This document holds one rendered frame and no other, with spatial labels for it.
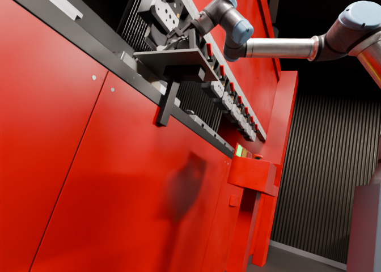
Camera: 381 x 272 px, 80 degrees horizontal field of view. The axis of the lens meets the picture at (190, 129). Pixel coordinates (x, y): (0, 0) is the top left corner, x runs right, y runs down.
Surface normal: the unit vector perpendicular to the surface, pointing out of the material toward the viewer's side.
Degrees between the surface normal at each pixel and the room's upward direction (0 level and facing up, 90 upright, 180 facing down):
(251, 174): 90
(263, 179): 90
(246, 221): 90
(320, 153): 90
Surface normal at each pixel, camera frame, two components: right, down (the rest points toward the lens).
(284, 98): -0.44, -0.33
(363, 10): -0.12, -0.37
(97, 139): 0.85, 0.12
